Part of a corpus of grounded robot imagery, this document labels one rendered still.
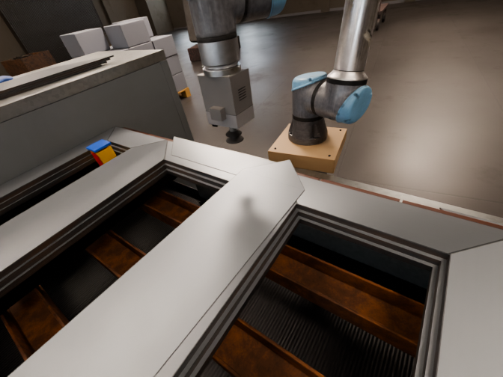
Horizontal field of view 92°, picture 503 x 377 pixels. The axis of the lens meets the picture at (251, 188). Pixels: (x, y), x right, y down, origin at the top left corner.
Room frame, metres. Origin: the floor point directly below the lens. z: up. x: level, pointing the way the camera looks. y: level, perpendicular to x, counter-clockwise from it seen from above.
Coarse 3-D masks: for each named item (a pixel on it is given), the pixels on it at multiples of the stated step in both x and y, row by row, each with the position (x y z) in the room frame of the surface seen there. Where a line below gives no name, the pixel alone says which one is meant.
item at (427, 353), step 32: (32, 192) 0.66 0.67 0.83; (128, 192) 0.55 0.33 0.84; (96, 224) 0.46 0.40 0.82; (288, 224) 0.33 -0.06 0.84; (320, 224) 0.32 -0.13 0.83; (352, 224) 0.29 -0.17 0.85; (32, 256) 0.38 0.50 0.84; (256, 256) 0.26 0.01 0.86; (416, 256) 0.21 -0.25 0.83; (448, 256) 0.19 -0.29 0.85; (0, 288) 0.32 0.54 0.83; (256, 288) 0.22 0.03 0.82; (224, 320) 0.17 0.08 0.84; (192, 352) 0.13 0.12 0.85; (416, 352) 0.09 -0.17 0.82
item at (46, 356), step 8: (48, 344) 0.17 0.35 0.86; (40, 352) 0.16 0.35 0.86; (48, 352) 0.16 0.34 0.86; (32, 360) 0.15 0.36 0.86; (40, 360) 0.15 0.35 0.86; (48, 360) 0.15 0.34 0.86; (56, 360) 0.15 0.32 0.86; (16, 368) 0.15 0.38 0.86; (24, 368) 0.15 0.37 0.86; (32, 368) 0.14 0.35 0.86; (40, 368) 0.14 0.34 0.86; (48, 368) 0.14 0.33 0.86; (56, 368) 0.14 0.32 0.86; (8, 376) 0.14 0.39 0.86; (16, 376) 0.14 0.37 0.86; (24, 376) 0.14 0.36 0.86; (32, 376) 0.13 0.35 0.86; (40, 376) 0.13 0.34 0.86; (48, 376) 0.13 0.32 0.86; (56, 376) 0.13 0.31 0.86; (64, 376) 0.13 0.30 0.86
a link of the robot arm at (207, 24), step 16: (192, 0) 0.50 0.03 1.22; (208, 0) 0.49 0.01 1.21; (224, 0) 0.50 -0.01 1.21; (240, 0) 0.52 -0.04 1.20; (192, 16) 0.51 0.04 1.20; (208, 16) 0.49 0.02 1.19; (224, 16) 0.50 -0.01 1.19; (240, 16) 0.53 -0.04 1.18; (208, 32) 0.49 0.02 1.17; (224, 32) 0.49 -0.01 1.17
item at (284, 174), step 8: (248, 168) 0.52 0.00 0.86; (256, 168) 0.52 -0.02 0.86; (264, 168) 0.51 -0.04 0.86; (272, 168) 0.50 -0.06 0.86; (280, 168) 0.50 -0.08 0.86; (288, 168) 0.49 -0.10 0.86; (264, 176) 0.48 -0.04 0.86; (272, 176) 0.47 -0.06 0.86; (280, 176) 0.47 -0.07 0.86; (288, 176) 0.46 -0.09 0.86; (296, 176) 0.46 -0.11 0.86; (288, 184) 0.43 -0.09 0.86; (296, 184) 0.43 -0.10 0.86
